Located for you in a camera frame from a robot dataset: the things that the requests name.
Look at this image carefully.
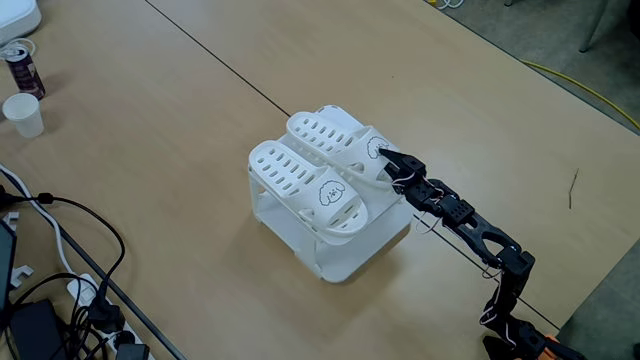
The white slipper with dog print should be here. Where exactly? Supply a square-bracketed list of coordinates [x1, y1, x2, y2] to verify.
[248, 139, 370, 240]
[285, 104, 401, 189]

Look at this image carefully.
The white plastic shoe rack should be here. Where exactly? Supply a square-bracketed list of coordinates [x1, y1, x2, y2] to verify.
[247, 144, 416, 285]

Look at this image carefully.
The thin dark stick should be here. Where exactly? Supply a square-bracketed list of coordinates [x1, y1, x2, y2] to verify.
[568, 168, 580, 210]

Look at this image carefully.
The grey metal chair leg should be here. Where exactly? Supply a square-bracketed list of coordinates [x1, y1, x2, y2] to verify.
[578, 0, 614, 54]

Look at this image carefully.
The black plug adapter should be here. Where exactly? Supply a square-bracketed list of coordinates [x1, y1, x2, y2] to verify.
[114, 342, 151, 360]

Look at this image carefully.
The black power plug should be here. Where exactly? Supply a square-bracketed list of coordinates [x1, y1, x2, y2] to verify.
[88, 294, 126, 335]

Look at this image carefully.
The white power strip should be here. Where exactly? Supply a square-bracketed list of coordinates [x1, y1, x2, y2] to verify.
[66, 273, 154, 360]

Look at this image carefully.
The white paper cup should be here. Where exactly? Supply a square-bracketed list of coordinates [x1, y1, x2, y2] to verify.
[1, 92, 45, 140]

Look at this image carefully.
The purple drink can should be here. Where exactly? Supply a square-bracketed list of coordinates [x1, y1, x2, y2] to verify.
[3, 45, 47, 101]

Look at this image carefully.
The black power brick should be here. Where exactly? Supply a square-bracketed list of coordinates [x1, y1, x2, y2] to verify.
[8, 298, 67, 360]

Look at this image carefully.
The dark grey laptop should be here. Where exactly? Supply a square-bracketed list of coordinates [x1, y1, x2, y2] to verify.
[0, 219, 18, 314]

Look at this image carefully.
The white device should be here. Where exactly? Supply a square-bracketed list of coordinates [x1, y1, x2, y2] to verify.
[0, 0, 43, 46]

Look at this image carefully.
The yellow cable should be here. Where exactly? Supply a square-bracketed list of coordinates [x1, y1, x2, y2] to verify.
[519, 58, 640, 132]

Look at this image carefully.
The thick white cable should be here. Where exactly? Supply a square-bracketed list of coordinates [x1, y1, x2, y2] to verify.
[0, 162, 76, 281]

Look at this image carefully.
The black cable with ferrite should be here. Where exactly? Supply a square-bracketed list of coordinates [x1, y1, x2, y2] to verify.
[0, 192, 127, 321]

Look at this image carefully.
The thin white cable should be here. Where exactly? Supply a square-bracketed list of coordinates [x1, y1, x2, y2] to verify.
[0, 37, 37, 61]

